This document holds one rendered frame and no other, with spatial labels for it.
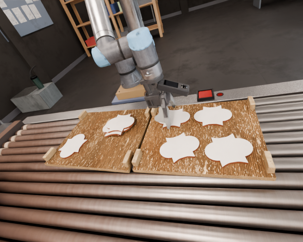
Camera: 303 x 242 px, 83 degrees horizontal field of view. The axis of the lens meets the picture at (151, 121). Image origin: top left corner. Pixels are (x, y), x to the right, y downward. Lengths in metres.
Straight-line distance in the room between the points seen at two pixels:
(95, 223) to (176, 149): 0.33
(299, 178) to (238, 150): 0.15
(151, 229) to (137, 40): 0.52
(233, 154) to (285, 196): 0.15
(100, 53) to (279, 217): 0.69
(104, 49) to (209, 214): 0.61
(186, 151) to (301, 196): 0.30
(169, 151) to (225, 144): 0.18
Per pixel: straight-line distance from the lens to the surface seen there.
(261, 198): 0.54
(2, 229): 0.83
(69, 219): 0.65
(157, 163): 0.59
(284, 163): 0.61
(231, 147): 0.59
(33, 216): 0.76
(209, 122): 0.67
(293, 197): 0.56
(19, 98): 4.42
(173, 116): 0.73
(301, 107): 0.82
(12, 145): 1.26
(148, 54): 0.57
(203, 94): 0.86
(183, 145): 0.60
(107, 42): 0.70
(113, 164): 0.66
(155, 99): 0.64
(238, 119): 0.70
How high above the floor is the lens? 1.39
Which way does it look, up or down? 37 degrees down
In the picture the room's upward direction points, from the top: 20 degrees counter-clockwise
